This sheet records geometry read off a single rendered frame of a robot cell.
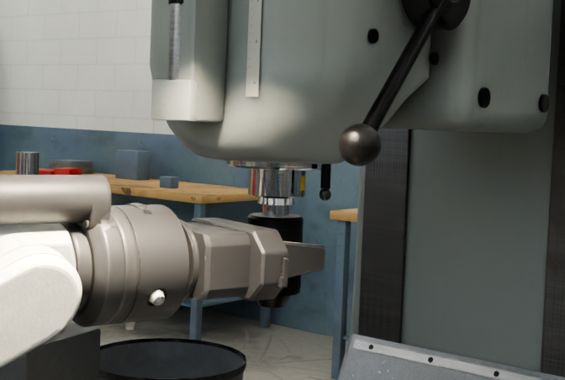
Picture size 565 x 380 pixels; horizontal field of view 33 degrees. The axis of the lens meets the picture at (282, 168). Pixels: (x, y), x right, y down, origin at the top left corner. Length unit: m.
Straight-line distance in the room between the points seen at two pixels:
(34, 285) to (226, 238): 0.16
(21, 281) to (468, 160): 0.63
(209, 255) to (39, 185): 0.14
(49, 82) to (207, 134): 7.11
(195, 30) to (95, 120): 6.70
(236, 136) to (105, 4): 6.68
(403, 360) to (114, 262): 0.57
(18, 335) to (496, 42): 0.48
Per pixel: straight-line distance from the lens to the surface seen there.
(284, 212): 0.79
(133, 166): 6.58
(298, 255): 0.77
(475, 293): 1.12
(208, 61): 0.69
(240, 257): 0.73
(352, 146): 0.65
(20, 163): 1.04
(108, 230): 0.68
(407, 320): 1.17
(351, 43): 0.70
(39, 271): 0.63
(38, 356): 1.01
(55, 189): 0.66
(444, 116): 0.82
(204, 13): 0.69
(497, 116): 0.87
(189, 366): 3.08
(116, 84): 7.21
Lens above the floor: 1.34
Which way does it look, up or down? 3 degrees down
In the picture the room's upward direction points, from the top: 2 degrees clockwise
